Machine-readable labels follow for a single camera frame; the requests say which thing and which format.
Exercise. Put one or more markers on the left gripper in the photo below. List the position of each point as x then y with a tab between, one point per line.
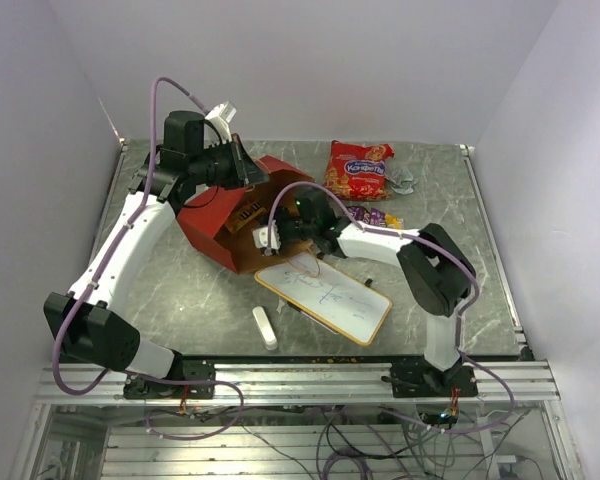
245	169

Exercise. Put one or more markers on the red paper bag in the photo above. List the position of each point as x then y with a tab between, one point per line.
219	223

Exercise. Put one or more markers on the red candy snack bag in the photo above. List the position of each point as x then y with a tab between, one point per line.
356	172

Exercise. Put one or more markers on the purple candy packet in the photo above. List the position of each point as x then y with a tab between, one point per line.
361	214
377	218

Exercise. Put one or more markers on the yellow candy packet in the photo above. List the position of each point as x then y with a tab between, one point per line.
242	215
393	222

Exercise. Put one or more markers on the silver foil snack packet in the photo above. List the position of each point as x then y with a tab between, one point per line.
401	180

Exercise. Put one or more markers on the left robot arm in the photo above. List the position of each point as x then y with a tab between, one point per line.
87	322

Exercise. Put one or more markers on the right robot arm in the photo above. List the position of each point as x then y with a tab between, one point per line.
440	277

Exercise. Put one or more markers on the white marker eraser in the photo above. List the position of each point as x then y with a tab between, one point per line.
264	325

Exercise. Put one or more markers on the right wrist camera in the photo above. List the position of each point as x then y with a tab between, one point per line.
267	239

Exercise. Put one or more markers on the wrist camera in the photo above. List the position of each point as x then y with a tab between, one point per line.
267	239
220	118

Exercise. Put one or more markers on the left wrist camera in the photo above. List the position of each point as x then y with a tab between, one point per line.
220	118

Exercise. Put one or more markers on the small whiteboard orange frame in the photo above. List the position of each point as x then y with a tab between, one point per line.
332	298

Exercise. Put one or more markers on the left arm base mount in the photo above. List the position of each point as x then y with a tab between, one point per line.
194	378

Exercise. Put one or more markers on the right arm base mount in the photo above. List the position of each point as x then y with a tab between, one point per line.
414	377

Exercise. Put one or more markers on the aluminium rail frame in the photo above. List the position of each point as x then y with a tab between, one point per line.
285	451

